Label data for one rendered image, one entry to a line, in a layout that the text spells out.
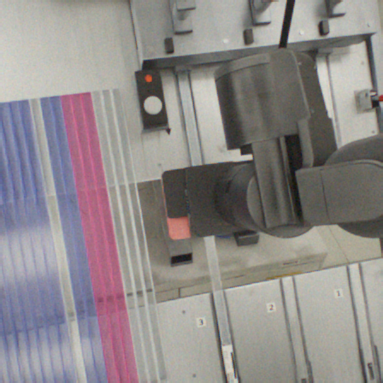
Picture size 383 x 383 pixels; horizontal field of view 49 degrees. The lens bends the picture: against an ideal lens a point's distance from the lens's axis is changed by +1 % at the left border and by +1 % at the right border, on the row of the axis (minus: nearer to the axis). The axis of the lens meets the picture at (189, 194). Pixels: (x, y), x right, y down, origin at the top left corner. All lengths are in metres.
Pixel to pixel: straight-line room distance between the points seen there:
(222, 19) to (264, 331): 0.46
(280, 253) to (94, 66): 0.58
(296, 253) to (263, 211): 0.70
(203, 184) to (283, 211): 0.11
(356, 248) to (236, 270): 0.98
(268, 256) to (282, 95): 0.70
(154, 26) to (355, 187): 0.41
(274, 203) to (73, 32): 0.45
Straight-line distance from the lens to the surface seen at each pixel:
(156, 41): 0.59
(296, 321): 0.69
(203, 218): 0.38
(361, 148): 0.26
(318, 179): 0.26
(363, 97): 0.71
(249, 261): 0.95
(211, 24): 0.61
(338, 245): 1.83
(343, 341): 0.73
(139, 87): 0.58
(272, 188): 0.29
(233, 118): 0.29
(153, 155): 0.61
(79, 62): 0.64
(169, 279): 0.92
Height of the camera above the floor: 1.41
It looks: 48 degrees down
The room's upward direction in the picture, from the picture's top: straight up
